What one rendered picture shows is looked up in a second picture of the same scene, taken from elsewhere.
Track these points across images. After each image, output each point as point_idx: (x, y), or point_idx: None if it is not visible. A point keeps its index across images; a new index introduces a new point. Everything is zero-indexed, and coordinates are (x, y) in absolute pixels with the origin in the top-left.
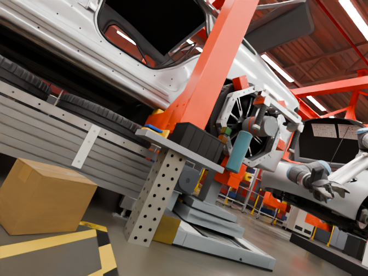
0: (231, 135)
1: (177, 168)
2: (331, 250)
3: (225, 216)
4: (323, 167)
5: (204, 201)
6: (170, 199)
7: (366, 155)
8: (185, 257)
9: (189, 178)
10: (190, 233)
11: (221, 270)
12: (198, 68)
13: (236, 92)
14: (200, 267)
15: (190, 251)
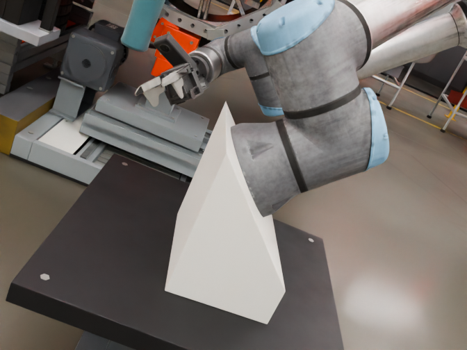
0: None
1: None
2: (160, 189)
3: (171, 136)
4: (250, 41)
5: (137, 105)
6: (70, 96)
7: (453, 12)
8: (5, 171)
9: (87, 60)
10: (41, 144)
11: (58, 199)
12: None
13: None
14: (8, 184)
15: (40, 171)
